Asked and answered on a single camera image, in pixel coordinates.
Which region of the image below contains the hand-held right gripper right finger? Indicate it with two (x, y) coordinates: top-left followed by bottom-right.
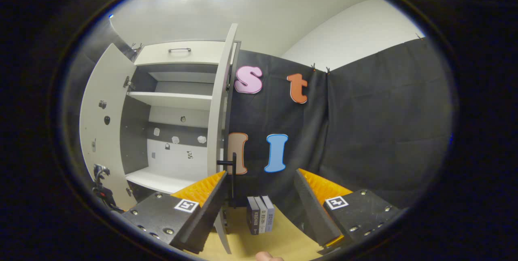
(294, 168), (402, 255)

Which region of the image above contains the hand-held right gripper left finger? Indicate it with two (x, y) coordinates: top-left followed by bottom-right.
(121, 170), (229, 255)

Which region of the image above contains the white cabinet shelf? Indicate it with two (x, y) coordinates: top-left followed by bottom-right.
(125, 167), (209, 195)
(127, 91), (213, 111)

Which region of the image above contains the grey and white cabinet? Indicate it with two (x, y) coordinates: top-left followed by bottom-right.
(119, 40), (241, 205)

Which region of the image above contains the white cabinet drawer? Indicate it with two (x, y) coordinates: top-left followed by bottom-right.
(134, 40), (235, 66)

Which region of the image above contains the white book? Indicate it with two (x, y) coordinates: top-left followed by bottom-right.
(254, 196), (268, 233)

